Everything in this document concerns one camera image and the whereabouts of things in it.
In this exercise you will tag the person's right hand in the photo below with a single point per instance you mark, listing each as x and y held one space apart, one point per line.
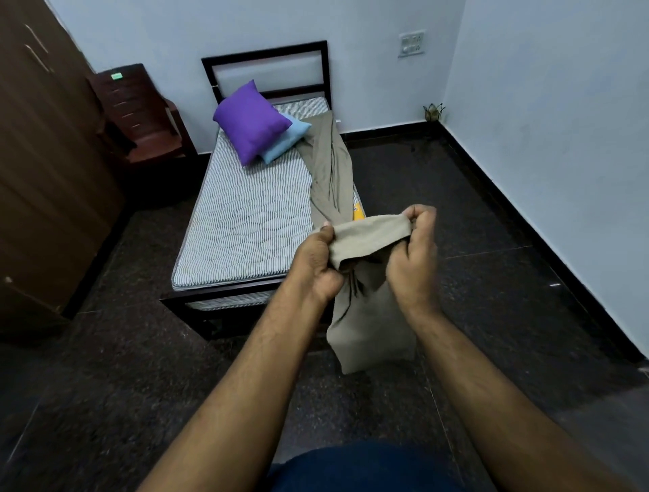
416 273

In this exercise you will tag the person's left hand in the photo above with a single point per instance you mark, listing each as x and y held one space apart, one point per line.
314 268

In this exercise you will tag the beige striped bed sheet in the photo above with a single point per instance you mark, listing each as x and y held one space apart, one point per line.
370 314

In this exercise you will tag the light blue pillow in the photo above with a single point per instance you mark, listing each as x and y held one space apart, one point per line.
289 139

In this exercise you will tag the purple dotted pillow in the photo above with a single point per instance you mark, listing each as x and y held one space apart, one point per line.
248 121

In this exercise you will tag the brown wooden wardrobe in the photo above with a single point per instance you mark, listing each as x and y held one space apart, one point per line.
45 177

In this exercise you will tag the person's left forearm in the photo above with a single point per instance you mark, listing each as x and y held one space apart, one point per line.
238 405

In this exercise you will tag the person's right forearm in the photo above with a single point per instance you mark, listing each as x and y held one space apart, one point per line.
497 415

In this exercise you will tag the person's navy blue shirt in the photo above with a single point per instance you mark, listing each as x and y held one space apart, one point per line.
365 471

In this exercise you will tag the white striped mattress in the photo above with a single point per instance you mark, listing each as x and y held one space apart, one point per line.
248 218

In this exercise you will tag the lotus shaped candle holder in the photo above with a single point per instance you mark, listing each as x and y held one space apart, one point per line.
434 114

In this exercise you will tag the maroon plastic chair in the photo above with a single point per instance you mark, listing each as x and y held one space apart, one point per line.
132 106

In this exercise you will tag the dark wooden bed frame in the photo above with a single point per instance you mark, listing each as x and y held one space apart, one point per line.
263 52

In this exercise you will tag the white wall socket plate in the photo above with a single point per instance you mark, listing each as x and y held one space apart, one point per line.
411 44

